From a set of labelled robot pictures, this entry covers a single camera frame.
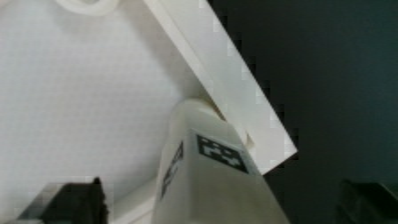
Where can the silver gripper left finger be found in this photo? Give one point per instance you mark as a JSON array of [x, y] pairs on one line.
[[68, 204]]

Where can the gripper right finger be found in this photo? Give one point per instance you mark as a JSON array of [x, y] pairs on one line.
[[366, 203]]

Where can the white desk leg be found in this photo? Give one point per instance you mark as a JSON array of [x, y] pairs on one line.
[[212, 191]]

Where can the white desk top tray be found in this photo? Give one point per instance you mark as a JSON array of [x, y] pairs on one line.
[[105, 60]]

